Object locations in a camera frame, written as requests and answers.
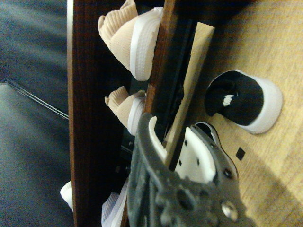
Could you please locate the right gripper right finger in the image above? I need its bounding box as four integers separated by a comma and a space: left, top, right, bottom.
176, 124, 247, 227

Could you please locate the beige shoe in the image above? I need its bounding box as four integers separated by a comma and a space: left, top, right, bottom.
105, 86, 147, 137
98, 0, 164, 81

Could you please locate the brown shoe rack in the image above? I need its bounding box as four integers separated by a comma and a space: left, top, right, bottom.
67, 0, 258, 227

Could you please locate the pale purple shoe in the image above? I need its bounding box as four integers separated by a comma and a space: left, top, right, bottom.
101, 178, 130, 227

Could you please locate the white shoe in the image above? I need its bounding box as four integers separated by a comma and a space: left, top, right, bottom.
60, 181, 74, 211

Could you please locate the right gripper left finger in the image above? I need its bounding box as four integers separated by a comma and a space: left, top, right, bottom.
127, 112, 190, 227

